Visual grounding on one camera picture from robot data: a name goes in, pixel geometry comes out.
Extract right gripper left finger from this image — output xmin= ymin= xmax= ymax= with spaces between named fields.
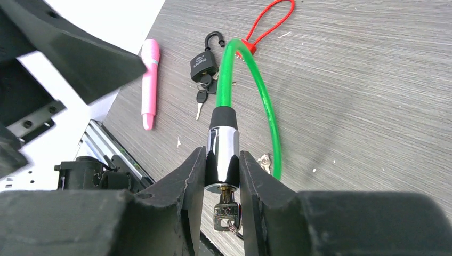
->
xmin=1 ymin=147 xmax=206 ymax=255

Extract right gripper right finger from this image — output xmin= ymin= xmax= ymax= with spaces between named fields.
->
xmin=239 ymin=151 xmax=451 ymax=255

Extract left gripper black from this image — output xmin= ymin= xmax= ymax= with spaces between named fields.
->
xmin=1 ymin=1 xmax=146 ymax=177

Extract small silver keys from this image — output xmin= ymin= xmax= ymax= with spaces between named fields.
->
xmin=256 ymin=153 xmax=272 ymax=175

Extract green cable lock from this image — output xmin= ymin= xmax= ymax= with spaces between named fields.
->
xmin=205 ymin=39 xmax=283 ymax=194

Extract black Kaijing padlock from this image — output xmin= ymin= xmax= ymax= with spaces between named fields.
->
xmin=190 ymin=31 xmax=225 ymax=83

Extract red cable padlock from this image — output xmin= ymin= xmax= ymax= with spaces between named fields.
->
xmin=240 ymin=0 xmax=297 ymax=56

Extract small silver key bunch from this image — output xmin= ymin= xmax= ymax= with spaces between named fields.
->
xmin=213 ymin=186 xmax=244 ymax=241

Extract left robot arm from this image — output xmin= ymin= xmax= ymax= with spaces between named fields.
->
xmin=1 ymin=1 xmax=147 ymax=191

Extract pink marker pen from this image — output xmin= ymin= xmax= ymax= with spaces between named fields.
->
xmin=141 ymin=39 xmax=160 ymax=131

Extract aluminium frame rail front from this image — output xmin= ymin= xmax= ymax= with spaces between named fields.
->
xmin=76 ymin=120 xmax=155 ymax=193

